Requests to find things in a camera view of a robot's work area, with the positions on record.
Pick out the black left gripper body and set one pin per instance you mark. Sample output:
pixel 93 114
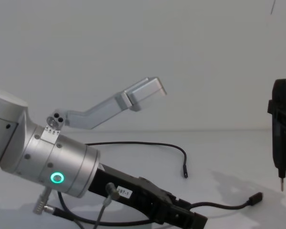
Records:
pixel 124 183

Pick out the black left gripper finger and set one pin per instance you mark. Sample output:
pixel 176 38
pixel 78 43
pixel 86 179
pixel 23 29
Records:
pixel 186 219
pixel 176 201

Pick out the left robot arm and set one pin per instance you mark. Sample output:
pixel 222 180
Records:
pixel 66 157

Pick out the white table cloth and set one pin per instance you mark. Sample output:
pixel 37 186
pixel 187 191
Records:
pixel 228 155

